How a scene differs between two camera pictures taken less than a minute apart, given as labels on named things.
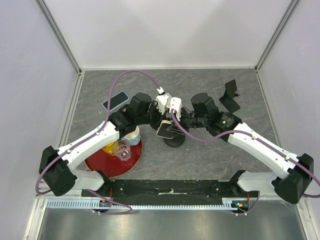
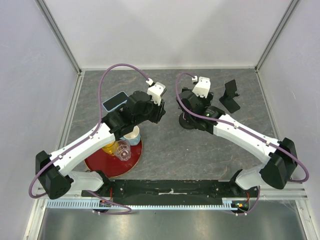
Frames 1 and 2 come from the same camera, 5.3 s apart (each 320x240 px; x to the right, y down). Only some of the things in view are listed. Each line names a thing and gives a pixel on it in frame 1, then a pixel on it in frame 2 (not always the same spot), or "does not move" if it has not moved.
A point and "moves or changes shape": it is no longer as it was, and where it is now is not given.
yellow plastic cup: (110, 149) does not move
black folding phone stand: (227, 100) does not move
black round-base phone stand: (178, 140) moves or changes shape
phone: (116, 101) does not move
